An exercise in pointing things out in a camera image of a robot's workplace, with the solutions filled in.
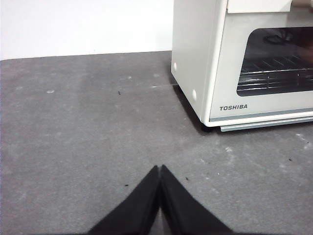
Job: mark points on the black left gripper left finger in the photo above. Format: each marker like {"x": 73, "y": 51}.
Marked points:
{"x": 137, "y": 213}

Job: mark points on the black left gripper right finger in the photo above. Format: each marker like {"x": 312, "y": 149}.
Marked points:
{"x": 185, "y": 213}

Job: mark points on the silver crumb tray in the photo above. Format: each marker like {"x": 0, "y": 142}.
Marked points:
{"x": 264, "y": 125}

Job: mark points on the cream Toshiba toaster oven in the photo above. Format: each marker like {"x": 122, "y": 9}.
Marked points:
{"x": 193, "y": 49}

